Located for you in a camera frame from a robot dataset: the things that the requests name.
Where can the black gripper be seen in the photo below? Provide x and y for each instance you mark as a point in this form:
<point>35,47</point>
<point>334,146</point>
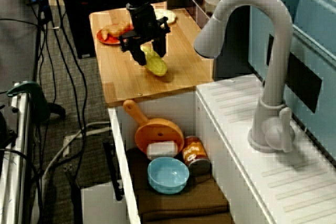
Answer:
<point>144,24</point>

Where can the yellow toy corn cob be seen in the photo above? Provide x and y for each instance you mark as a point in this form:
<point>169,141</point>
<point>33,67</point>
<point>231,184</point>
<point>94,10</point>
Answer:
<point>157,66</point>

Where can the orange toy frying pan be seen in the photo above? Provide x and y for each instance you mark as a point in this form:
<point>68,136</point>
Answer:
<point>149,132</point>

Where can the light blue bowl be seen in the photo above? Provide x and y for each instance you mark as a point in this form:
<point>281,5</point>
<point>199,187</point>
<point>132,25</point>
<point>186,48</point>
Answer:
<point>168,174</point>

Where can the brown toy chicken wing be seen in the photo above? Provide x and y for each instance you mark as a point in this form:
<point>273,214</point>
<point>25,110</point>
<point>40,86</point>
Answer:
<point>115,30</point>

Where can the cream flower-shaped plate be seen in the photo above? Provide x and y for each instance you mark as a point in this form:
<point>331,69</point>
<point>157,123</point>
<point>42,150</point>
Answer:
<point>169,15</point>

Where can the red plate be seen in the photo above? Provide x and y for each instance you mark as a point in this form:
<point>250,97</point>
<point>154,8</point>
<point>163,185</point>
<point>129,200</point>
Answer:
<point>110,41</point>

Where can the black computer case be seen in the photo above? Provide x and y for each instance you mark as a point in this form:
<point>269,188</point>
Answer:
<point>78,24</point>

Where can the dark vertical support panel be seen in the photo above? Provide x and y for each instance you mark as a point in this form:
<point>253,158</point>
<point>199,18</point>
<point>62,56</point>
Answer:
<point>236,64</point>

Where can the white toy sink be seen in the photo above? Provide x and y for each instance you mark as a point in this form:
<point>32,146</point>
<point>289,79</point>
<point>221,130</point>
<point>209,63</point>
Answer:
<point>236,119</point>

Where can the toy beans can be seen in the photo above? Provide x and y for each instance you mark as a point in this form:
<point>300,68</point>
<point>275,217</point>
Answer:
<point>194,153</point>

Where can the green clamp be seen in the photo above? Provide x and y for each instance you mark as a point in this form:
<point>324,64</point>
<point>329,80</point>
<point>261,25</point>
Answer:
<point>36,95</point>

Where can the grey toy faucet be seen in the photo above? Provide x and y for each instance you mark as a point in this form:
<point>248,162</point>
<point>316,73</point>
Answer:
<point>273,90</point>

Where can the black rectangular patch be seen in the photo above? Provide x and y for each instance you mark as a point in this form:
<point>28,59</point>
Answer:
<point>302,82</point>

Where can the brown cloth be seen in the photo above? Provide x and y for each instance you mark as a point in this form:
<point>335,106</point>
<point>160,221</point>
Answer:
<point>183,203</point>

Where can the teal plastic bin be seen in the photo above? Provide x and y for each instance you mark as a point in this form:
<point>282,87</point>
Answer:
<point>315,24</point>

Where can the aluminium profile rail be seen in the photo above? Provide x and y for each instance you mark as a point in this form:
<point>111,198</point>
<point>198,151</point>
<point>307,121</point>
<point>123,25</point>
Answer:
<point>21,155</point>

